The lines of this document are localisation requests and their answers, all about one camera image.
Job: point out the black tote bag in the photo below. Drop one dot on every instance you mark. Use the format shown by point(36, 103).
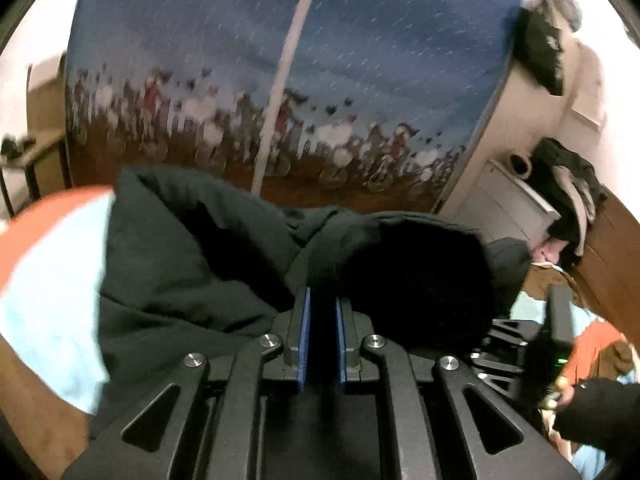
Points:
point(540, 50)

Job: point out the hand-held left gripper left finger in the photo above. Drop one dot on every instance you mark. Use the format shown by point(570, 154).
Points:
point(305, 340)

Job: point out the dark green padded jacket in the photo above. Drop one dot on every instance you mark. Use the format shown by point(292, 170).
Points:
point(200, 270)

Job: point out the blue printed fabric wardrobe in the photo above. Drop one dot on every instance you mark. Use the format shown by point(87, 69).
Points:
point(375, 60)

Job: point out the pile of clothes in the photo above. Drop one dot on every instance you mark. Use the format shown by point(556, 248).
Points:
point(565, 175)

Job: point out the colourful striped bed cover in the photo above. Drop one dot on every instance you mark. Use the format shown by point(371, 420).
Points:
point(50, 310)

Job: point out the small black item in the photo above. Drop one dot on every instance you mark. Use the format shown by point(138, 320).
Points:
point(26, 144)
point(9, 149)

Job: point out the person's right forearm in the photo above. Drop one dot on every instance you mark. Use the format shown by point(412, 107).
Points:
point(600, 415)

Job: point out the brown wooden headboard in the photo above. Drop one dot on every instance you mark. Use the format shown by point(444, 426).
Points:
point(615, 270)

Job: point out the black and white plush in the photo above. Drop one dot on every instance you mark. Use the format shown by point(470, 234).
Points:
point(520, 165)

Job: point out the white drawer cabinet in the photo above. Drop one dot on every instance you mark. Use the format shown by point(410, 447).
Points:
point(505, 205)

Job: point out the small wooden side table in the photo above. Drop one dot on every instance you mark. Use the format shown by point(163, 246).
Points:
point(47, 115)

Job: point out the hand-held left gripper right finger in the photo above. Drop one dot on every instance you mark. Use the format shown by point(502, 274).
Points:
point(342, 345)

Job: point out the white paper bag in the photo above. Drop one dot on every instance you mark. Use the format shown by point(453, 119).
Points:
point(590, 95)

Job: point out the light wooden wardrobe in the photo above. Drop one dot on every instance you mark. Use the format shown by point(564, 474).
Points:
point(530, 125)

